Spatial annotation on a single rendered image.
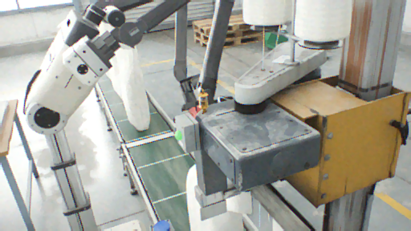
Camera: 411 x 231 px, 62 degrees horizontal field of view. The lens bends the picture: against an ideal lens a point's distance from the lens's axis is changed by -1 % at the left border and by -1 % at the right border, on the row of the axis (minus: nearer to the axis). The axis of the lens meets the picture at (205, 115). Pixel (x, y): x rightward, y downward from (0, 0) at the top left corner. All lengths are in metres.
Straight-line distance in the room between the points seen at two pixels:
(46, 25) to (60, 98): 7.05
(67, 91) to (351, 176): 1.04
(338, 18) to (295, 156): 0.35
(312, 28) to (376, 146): 0.45
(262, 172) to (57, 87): 0.86
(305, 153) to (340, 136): 0.19
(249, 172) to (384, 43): 0.56
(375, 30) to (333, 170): 0.42
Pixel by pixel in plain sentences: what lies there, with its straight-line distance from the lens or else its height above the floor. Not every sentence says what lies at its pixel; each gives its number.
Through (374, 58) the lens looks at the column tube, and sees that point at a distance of 1.11.
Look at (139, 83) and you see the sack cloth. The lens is 2.87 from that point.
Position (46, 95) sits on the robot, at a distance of 1.44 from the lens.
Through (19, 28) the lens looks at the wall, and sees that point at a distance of 8.48.
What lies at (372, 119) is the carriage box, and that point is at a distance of 1.11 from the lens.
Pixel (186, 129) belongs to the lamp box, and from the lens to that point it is 0.95.
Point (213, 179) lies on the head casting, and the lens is 1.07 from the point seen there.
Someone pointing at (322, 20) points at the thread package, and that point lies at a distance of 0.91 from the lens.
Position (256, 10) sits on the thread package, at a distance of 1.11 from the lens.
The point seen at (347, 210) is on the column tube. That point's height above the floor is 0.88.
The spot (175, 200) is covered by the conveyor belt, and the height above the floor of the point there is 0.38.
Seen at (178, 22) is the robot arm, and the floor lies 1.45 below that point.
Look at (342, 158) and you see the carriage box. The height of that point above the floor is 1.18.
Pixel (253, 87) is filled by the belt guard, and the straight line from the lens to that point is 0.94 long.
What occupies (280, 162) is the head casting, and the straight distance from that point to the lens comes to 0.84.
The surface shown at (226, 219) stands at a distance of 1.44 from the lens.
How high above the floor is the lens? 1.76
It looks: 26 degrees down
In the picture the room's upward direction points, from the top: 5 degrees counter-clockwise
